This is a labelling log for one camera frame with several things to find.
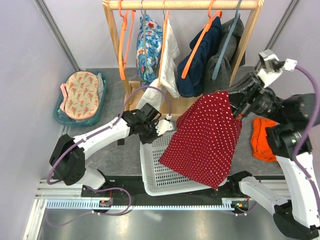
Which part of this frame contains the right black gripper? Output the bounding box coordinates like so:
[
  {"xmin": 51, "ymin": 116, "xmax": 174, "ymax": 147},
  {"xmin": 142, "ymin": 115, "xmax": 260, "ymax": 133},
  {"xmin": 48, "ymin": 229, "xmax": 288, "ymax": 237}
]
[{"xmin": 204, "ymin": 70, "xmax": 289, "ymax": 123}]

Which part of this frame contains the white plastic basket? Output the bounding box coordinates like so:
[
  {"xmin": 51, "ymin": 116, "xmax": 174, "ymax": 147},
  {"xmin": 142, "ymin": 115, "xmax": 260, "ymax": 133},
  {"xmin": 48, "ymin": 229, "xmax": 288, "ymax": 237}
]
[{"xmin": 139, "ymin": 133, "xmax": 229, "ymax": 197}]

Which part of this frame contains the red polka dot skirt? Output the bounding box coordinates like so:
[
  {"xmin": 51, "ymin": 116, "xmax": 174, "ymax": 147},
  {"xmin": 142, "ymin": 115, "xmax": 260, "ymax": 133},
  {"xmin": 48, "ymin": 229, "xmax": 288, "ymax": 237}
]
[{"xmin": 159, "ymin": 91, "xmax": 243, "ymax": 189}]

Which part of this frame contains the orange plastic hanger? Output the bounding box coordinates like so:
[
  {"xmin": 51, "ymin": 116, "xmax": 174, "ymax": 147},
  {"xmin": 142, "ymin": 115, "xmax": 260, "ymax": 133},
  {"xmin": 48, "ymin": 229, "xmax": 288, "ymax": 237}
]
[{"xmin": 117, "ymin": 0, "xmax": 137, "ymax": 81}]

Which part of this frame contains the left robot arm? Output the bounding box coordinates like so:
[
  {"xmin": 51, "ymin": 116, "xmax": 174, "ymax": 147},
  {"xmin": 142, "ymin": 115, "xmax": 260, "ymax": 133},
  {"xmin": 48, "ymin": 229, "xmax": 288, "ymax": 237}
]
[{"xmin": 47, "ymin": 103, "xmax": 161, "ymax": 197}]

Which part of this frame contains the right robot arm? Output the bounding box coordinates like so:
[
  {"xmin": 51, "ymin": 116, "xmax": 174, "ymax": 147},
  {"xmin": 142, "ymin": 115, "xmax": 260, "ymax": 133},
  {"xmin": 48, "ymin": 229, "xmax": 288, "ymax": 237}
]
[{"xmin": 228, "ymin": 72, "xmax": 320, "ymax": 240}]

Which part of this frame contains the blue grey hanger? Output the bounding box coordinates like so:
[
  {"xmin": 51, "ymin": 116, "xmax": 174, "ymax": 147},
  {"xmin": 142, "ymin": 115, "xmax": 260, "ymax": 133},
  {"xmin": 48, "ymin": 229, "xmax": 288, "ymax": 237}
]
[{"xmin": 211, "ymin": 0, "xmax": 242, "ymax": 81}]

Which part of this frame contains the grey metal hanger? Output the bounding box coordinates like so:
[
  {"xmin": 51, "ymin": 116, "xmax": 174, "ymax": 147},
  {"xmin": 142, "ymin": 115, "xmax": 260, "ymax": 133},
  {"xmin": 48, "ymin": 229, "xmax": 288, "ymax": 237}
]
[{"xmin": 140, "ymin": 0, "xmax": 148, "ymax": 67}]

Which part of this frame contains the orange hanger with white shirt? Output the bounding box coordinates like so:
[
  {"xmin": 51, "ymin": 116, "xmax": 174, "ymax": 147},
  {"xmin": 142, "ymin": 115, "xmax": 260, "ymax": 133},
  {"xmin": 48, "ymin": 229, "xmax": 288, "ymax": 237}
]
[{"xmin": 157, "ymin": 0, "xmax": 170, "ymax": 88}]

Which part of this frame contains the grey dotted garment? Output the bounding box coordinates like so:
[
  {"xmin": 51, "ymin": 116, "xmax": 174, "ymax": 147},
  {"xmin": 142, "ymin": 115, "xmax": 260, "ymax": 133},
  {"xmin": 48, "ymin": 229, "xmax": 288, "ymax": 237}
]
[{"xmin": 203, "ymin": 18, "xmax": 244, "ymax": 95}]

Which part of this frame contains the wooden clothes rack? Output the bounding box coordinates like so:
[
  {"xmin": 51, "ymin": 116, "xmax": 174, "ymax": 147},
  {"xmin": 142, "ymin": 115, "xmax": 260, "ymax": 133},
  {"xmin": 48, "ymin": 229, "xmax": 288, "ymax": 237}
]
[{"xmin": 103, "ymin": 0, "xmax": 264, "ymax": 119}]

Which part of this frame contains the white shirt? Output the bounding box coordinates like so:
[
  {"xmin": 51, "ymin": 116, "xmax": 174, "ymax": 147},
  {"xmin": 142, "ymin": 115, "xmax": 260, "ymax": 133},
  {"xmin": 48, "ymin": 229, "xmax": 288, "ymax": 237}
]
[{"xmin": 136, "ymin": 21, "xmax": 180, "ymax": 110}]

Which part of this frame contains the orange cloth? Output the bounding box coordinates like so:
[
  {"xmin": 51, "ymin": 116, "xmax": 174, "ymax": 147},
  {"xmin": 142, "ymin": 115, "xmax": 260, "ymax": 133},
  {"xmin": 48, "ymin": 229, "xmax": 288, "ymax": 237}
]
[{"xmin": 250, "ymin": 117, "xmax": 277, "ymax": 162}]

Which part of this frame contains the dark blue denim garment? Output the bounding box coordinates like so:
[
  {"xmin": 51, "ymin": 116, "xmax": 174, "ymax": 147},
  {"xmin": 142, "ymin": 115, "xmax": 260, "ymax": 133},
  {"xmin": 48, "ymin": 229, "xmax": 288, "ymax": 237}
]
[{"xmin": 176, "ymin": 16, "xmax": 224, "ymax": 98}]

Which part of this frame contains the floral oven mitt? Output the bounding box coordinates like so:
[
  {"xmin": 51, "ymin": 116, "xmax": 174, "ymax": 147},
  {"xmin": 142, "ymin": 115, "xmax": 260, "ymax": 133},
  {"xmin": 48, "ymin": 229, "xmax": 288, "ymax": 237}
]
[{"xmin": 60, "ymin": 71, "xmax": 100, "ymax": 121}]

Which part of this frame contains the blue floral garment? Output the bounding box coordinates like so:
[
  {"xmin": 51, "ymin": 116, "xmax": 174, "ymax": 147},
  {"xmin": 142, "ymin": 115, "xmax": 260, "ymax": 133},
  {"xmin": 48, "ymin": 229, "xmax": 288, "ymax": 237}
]
[{"xmin": 136, "ymin": 13, "xmax": 163, "ymax": 86}]

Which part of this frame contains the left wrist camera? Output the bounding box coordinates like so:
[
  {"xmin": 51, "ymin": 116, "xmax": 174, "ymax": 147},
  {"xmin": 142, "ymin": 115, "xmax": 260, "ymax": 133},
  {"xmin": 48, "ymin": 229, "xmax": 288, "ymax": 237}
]
[{"xmin": 155, "ymin": 119, "xmax": 175, "ymax": 136}]

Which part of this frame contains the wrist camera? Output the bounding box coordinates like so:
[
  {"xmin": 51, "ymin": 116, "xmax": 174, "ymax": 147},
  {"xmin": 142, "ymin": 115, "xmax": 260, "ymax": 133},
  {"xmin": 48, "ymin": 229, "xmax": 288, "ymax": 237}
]
[
  {"xmin": 257, "ymin": 49, "xmax": 286, "ymax": 88},
  {"xmin": 155, "ymin": 119, "xmax": 175, "ymax": 136}
]

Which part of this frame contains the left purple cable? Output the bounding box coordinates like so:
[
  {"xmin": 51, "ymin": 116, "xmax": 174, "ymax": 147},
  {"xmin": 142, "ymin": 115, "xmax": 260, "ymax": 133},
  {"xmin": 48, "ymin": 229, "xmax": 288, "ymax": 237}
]
[{"xmin": 46, "ymin": 85, "xmax": 174, "ymax": 186}]

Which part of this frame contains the purple cable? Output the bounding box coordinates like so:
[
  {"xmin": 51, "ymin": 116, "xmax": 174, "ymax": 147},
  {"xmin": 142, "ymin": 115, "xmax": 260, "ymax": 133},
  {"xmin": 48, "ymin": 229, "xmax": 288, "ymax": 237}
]
[
  {"xmin": 46, "ymin": 85, "xmax": 174, "ymax": 186},
  {"xmin": 283, "ymin": 58, "xmax": 320, "ymax": 198}
]

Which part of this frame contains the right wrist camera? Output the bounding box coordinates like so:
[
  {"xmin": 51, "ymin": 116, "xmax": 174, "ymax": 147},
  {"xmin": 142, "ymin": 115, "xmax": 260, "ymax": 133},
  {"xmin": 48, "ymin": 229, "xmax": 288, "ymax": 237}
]
[{"xmin": 257, "ymin": 49, "xmax": 286, "ymax": 88}]

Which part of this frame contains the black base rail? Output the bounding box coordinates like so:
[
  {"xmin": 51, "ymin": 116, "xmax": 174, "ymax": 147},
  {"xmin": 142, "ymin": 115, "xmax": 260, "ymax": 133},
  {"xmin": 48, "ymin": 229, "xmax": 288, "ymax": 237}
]
[{"xmin": 52, "ymin": 174, "xmax": 286, "ymax": 207}]

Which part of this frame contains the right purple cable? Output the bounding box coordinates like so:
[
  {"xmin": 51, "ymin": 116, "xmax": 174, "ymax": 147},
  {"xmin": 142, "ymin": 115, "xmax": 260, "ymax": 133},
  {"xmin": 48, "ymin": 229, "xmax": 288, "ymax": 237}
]
[{"xmin": 283, "ymin": 58, "xmax": 320, "ymax": 198}]

